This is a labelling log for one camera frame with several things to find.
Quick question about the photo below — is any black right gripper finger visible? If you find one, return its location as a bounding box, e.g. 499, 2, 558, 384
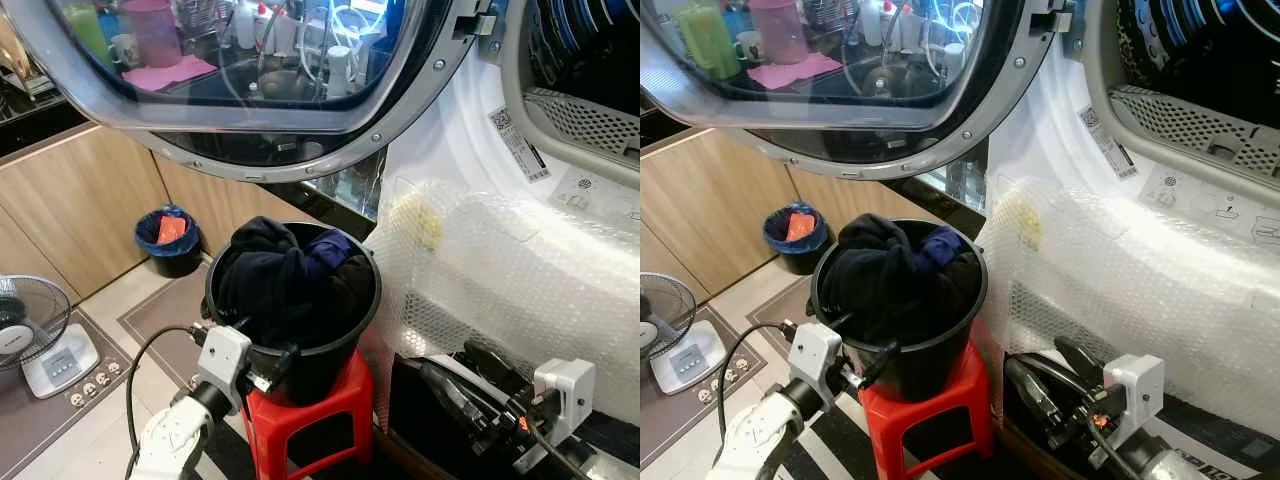
420, 360, 499, 433
1052, 337, 1110, 393
1004, 357, 1070, 431
462, 341, 537, 401

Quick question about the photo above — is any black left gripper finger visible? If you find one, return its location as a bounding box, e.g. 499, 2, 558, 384
864, 340, 902, 387
264, 343, 302, 389

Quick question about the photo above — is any dark clothes pile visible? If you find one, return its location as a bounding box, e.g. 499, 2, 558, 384
214, 215, 377, 349
819, 212, 982, 347

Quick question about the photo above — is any black plastic bucket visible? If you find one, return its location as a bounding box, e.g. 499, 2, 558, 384
809, 219, 990, 404
204, 221, 384, 407

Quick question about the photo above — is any red plastic stool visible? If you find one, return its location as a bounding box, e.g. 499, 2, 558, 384
857, 338, 995, 480
240, 348, 377, 480

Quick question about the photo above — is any black white striped rug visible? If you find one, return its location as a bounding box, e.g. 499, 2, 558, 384
774, 394, 907, 480
196, 432, 255, 480

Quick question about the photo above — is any clear bubble wrap sheet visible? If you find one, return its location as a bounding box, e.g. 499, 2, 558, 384
974, 174, 1280, 443
364, 178, 641, 423

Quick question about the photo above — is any grey bordered floor mat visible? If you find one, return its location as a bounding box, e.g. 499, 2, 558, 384
640, 304, 770, 467
744, 274, 833, 387
0, 307, 137, 477
117, 261, 217, 392

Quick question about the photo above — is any dark blue garment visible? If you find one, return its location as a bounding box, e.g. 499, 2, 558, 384
914, 227, 964, 277
304, 229, 353, 283

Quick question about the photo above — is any black bin with blue bag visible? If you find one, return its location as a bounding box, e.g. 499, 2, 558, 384
134, 204, 204, 280
762, 201, 832, 277

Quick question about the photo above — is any white floor fan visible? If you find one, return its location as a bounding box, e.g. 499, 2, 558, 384
640, 271, 728, 395
0, 274, 102, 400

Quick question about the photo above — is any wooden cabinet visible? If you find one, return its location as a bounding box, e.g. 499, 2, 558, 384
0, 124, 306, 303
640, 127, 906, 303

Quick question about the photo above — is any white barcode label sticker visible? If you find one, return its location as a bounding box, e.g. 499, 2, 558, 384
1077, 104, 1140, 182
487, 104, 552, 184

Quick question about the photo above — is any white dryer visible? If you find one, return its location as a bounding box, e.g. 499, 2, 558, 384
378, 0, 641, 263
974, 0, 1280, 253

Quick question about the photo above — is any round glass dryer door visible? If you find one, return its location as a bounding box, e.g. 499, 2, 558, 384
0, 0, 493, 183
640, 0, 1078, 183

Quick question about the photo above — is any pink cloth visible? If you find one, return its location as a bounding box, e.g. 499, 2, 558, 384
746, 52, 844, 91
121, 54, 219, 94

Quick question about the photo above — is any pink plastic container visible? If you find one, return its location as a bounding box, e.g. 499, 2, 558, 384
121, 0, 184, 70
747, 0, 809, 66

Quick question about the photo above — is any green plastic jug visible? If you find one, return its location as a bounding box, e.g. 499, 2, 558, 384
61, 0, 117, 72
672, 0, 743, 82

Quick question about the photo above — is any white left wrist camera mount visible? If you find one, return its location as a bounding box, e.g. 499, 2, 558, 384
194, 324, 254, 417
786, 321, 847, 412

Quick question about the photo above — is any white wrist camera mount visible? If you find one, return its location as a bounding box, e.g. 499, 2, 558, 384
1099, 352, 1167, 447
194, 324, 254, 417
532, 357, 599, 447
786, 321, 847, 412

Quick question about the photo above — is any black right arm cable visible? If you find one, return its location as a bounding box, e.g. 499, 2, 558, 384
1084, 398, 1153, 480
508, 398, 593, 480

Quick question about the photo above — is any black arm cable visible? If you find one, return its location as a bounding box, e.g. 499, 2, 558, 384
508, 398, 593, 480
714, 319, 797, 443
1084, 398, 1153, 480
124, 324, 203, 473

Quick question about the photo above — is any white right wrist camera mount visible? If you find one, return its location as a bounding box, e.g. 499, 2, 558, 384
532, 357, 599, 447
1099, 352, 1167, 447

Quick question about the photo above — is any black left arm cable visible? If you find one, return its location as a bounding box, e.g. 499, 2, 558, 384
714, 319, 797, 443
124, 324, 203, 473

